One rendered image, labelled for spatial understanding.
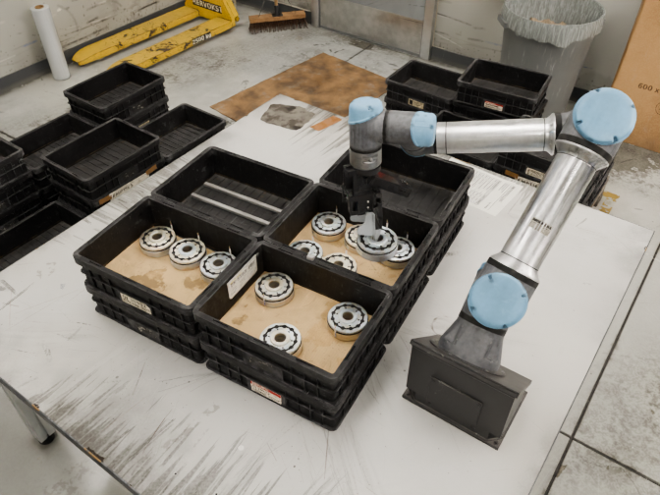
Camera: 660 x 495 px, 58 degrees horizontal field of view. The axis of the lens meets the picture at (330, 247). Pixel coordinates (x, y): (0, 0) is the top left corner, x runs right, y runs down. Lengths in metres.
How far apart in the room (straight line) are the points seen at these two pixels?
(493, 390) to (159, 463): 0.78
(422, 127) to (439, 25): 3.33
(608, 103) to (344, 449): 0.95
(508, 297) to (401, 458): 0.48
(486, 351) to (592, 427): 1.16
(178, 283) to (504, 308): 0.88
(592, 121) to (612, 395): 1.54
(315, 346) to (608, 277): 0.97
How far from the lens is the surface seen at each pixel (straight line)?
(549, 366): 1.73
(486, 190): 2.24
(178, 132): 3.18
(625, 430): 2.58
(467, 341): 1.42
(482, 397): 1.42
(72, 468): 2.44
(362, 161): 1.39
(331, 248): 1.74
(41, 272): 2.05
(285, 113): 2.60
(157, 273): 1.73
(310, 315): 1.56
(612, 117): 1.32
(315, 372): 1.33
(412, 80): 3.60
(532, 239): 1.29
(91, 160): 2.89
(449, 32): 4.62
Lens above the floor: 2.02
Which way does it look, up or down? 43 degrees down
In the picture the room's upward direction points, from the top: straight up
